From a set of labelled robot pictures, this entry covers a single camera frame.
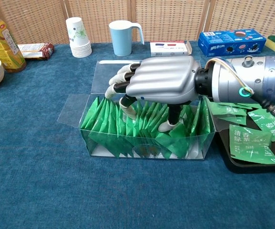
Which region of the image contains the stack of paper cups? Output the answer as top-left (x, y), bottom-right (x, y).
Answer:
top-left (65, 17), bottom-right (92, 58)

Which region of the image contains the white red blue card box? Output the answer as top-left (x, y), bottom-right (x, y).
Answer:
top-left (150, 40), bottom-right (193, 57)

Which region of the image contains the blue cookie box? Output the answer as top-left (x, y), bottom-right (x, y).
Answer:
top-left (197, 29), bottom-right (267, 58)

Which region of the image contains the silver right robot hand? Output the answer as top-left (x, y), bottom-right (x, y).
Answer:
top-left (104, 55), bottom-right (201, 133)

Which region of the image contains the black plastic tray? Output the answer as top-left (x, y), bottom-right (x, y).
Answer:
top-left (213, 102), bottom-right (275, 174)

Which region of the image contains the blue table cloth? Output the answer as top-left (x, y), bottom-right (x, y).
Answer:
top-left (0, 40), bottom-right (275, 229)

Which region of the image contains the brown white biscuit box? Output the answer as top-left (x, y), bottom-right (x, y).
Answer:
top-left (17, 42), bottom-right (55, 61)

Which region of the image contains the clear plastic box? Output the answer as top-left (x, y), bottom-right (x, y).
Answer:
top-left (57, 56), bottom-right (238, 161)

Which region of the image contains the yellow drink bottle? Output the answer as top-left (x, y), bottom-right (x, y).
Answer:
top-left (0, 2), bottom-right (27, 73)

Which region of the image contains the rattan folding screen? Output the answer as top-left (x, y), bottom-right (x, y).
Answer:
top-left (0, 0), bottom-right (275, 46)

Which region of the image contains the light blue handled mug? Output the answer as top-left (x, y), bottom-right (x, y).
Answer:
top-left (108, 20), bottom-right (145, 57)

